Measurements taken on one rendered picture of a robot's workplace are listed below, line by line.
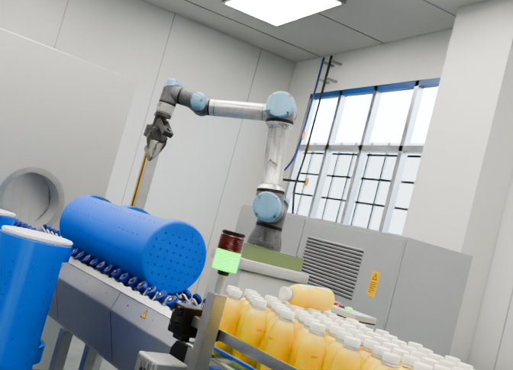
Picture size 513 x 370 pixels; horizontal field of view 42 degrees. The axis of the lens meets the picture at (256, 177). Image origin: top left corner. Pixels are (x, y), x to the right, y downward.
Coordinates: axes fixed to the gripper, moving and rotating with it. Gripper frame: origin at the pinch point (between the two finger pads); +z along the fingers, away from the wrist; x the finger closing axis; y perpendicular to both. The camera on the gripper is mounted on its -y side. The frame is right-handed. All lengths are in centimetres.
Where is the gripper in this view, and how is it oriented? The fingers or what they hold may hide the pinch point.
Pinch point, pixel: (150, 158)
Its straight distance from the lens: 285.3
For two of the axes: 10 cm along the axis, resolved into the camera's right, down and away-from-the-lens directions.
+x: -7.6, -2.9, -5.8
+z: -3.1, 9.5, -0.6
